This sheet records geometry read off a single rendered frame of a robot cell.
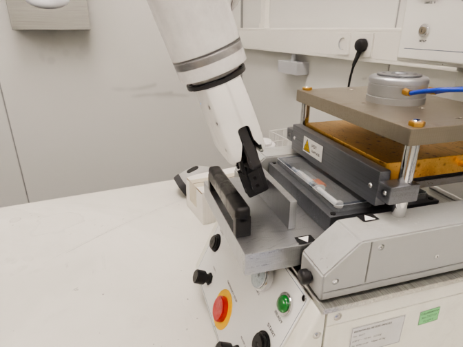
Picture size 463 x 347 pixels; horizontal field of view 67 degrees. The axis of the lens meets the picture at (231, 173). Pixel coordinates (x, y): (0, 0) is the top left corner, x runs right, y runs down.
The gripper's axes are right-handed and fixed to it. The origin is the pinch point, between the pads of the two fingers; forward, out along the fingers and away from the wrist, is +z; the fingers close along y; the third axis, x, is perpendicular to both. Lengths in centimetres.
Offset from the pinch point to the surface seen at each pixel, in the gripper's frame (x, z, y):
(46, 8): -32, -40, -132
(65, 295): -37.7, 14.0, -15.7
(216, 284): -11.4, 18.6, -5.2
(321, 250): 2.0, 4.4, 13.4
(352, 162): 11.8, 0.3, 6.3
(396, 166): 15.1, 1.0, 10.3
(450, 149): 25.0, 3.9, 8.2
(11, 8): -44, -44, -130
